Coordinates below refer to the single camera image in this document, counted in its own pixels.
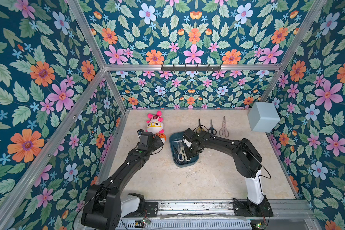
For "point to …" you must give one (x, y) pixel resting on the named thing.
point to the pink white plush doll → (155, 126)
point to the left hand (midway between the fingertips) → (157, 140)
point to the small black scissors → (212, 130)
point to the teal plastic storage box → (177, 149)
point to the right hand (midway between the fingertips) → (188, 154)
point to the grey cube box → (263, 116)
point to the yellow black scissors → (199, 129)
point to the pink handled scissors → (224, 130)
